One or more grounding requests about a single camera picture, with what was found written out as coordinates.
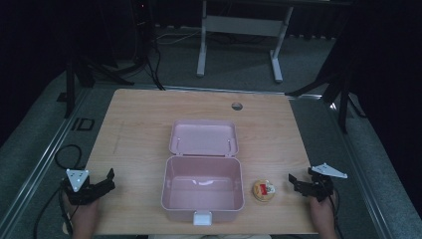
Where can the white metal desk frame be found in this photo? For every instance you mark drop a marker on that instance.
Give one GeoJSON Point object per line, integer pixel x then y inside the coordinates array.
{"type": "Point", "coordinates": [244, 26]}

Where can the round yellow tin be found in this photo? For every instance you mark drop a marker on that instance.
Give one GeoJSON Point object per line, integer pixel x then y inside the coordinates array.
{"type": "Point", "coordinates": [263, 191]}

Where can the person's left hand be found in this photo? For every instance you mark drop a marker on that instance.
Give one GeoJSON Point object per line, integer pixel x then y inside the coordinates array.
{"type": "Point", "coordinates": [83, 207]}

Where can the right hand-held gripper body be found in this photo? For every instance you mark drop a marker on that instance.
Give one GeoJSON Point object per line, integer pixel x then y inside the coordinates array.
{"type": "Point", "coordinates": [323, 186]}

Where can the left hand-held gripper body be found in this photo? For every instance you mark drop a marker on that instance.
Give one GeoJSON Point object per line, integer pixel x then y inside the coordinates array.
{"type": "Point", "coordinates": [81, 191]}

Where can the metal floor rail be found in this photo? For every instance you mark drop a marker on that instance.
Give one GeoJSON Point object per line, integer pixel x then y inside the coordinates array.
{"type": "Point", "coordinates": [361, 172]}
{"type": "Point", "coordinates": [43, 159]}

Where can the pink plastic box with lid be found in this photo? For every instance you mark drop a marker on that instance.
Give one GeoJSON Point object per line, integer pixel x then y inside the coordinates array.
{"type": "Point", "coordinates": [202, 182]}

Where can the person's right hand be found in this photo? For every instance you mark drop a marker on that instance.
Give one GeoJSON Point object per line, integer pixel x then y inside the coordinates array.
{"type": "Point", "coordinates": [322, 207]}

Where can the black equipment tower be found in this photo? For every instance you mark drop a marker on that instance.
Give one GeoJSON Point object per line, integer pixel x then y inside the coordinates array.
{"type": "Point", "coordinates": [143, 33]}

